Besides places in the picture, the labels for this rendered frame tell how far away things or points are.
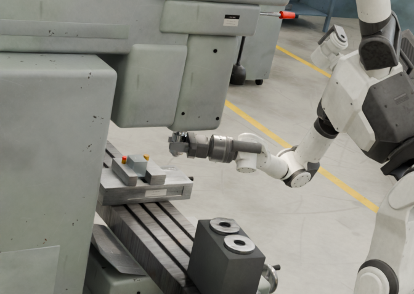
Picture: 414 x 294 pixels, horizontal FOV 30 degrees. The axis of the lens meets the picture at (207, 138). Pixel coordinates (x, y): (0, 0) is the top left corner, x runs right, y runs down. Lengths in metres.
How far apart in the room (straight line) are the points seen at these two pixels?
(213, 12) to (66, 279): 0.87
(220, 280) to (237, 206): 2.82
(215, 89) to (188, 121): 0.13
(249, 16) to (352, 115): 0.42
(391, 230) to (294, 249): 2.32
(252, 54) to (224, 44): 4.96
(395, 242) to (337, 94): 0.47
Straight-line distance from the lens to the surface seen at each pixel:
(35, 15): 2.02
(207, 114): 2.38
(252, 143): 2.48
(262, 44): 7.32
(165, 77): 2.23
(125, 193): 2.70
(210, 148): 2.49
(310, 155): 2.67
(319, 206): 5.29
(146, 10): 2.14
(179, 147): 2.47
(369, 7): 2.13
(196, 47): 2.27
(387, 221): 2.37
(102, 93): 2.02
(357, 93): 2.27
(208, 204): 4.94
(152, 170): 2.75
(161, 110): 2.26
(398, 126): 2.28
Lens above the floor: 2.18
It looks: 21 degrees down
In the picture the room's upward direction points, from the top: 12 degrees clockwise
